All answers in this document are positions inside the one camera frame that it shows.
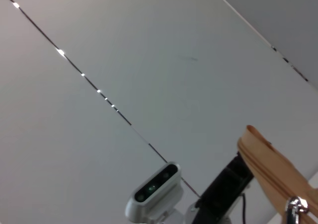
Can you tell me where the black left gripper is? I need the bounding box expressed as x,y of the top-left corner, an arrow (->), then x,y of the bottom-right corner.
193,153 -> 254,224

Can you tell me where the khaki canvas food bag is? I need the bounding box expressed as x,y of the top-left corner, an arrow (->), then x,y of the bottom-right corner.
237,124 -> 318,224

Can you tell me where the silver metal zipper pull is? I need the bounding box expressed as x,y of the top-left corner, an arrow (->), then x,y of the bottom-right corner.
284,196 -> 310,224

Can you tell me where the thin black camera cable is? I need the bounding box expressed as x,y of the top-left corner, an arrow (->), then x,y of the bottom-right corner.
241,193 -> 248,224

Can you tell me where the silver depth camera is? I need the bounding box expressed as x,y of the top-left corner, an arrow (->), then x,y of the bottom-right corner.
125,161 -> 185,224

